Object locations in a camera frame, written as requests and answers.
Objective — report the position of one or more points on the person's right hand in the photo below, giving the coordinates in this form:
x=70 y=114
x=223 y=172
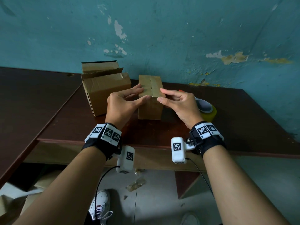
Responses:
x=185 y=107

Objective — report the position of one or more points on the person's left hand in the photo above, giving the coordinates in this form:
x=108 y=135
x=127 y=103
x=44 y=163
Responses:
x=119 y=110

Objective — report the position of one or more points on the orange tape dispenser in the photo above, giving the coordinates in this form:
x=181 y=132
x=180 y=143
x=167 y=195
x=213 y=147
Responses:
x=204 y=105

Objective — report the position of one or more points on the large brown cardboard box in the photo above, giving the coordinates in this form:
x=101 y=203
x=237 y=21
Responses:
x=105 y=96

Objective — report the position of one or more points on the yellowish clear tape roll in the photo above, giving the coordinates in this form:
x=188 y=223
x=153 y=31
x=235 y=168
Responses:
x=211 y=115

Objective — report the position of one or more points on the small brown cardboard box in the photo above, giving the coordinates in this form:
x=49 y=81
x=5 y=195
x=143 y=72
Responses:
x=150 y=110

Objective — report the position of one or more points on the person's left forearm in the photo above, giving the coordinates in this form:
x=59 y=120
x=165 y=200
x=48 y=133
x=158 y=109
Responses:
x=65 y=189

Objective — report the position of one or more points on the dark brown wooden table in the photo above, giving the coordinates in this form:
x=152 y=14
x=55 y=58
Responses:
x=246 y=128

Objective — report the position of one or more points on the crumpled clear plastic scrap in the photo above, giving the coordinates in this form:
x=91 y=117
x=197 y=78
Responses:
x=136 y=183

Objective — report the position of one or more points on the dark brown wooden desk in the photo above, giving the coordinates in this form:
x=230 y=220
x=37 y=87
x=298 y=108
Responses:
x=30 y=105

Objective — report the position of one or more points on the white left shoe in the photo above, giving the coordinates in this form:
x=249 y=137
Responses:
x=102 y=203

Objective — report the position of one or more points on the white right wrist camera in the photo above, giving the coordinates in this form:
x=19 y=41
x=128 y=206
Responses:
x=178 y=155

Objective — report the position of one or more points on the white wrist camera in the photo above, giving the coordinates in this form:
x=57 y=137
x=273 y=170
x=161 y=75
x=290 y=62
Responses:
x=178 y=155
x=125 y=164

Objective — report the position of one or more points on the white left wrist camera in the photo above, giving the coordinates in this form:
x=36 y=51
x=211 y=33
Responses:
x=125 y=164

